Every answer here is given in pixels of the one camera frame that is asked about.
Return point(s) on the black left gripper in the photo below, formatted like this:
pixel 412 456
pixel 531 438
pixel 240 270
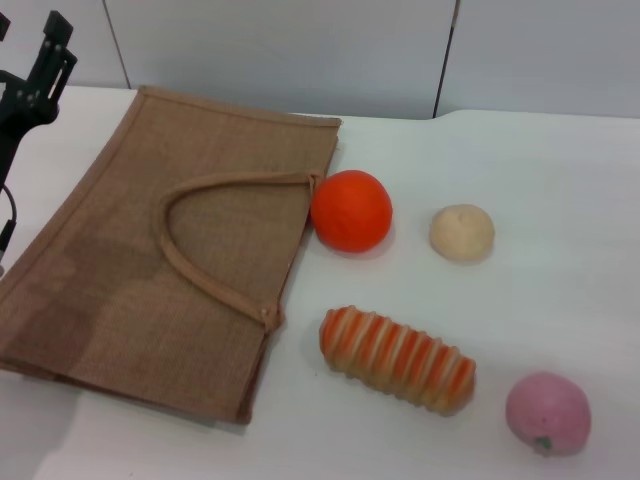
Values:
pixel 15 110

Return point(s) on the brown jute handbag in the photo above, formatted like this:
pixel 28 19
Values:
pixel 125 260

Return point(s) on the beige round egg yolk pastry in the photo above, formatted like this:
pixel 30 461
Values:
pixel 462 234

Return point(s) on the orange toy fruit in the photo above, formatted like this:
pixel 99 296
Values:
pixel 350 212

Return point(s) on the orange striped long bread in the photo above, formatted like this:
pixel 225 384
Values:
pixel 397 362

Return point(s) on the pink toy peach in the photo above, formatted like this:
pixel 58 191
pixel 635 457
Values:
pixel 547 412

